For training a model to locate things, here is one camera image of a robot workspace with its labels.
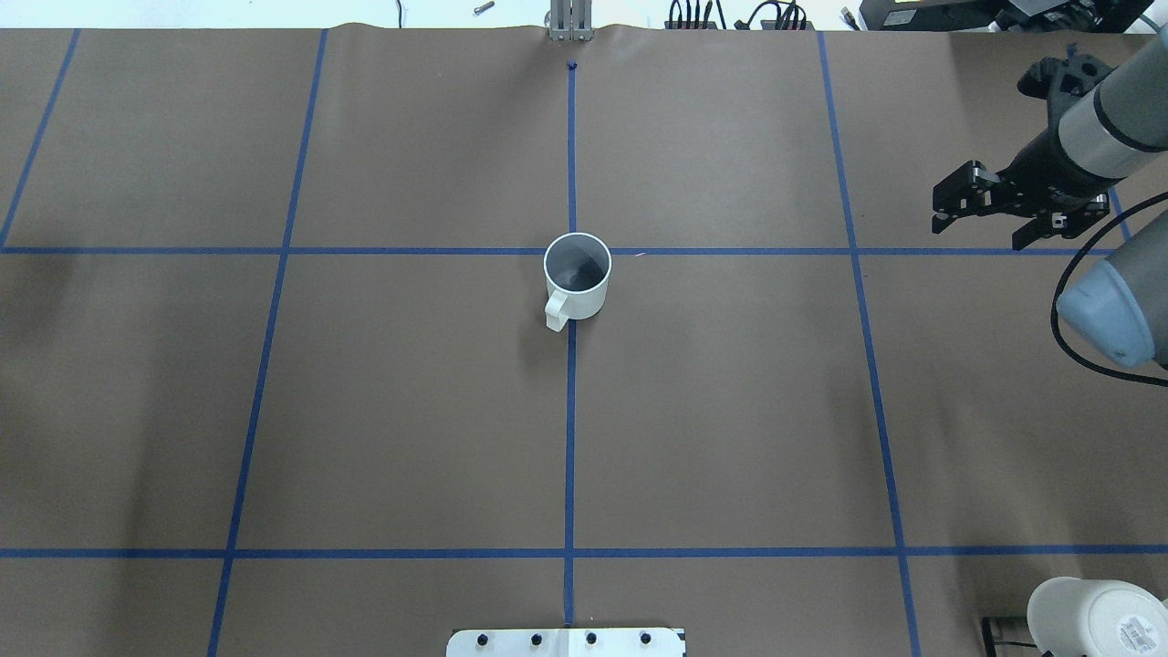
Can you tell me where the aluminium frame post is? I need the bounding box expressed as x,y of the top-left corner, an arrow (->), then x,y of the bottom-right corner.
545,0 -> 595,43

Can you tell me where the white mug with handle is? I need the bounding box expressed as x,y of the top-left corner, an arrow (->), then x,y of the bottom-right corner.
542,231 -> 613,332

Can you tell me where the white cup right on rack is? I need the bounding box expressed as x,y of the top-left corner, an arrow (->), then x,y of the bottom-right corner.
1026,578 -> 1167,656

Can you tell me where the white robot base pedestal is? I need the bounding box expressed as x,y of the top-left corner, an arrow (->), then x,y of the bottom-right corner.
445,627 -> 688,656

